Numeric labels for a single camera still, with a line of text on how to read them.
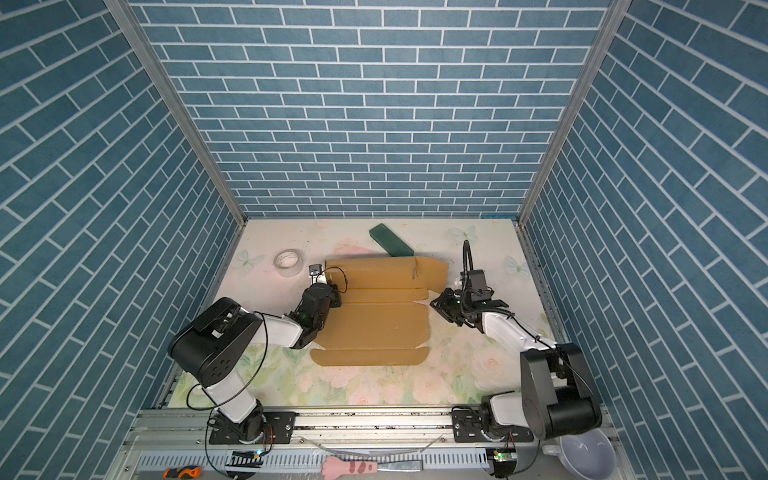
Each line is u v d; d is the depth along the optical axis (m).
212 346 0.48
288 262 1.06
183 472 0.66
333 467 0.67
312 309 0.73
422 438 0.74
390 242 1.13
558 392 0.44
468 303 0.70
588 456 0.71
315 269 0.82
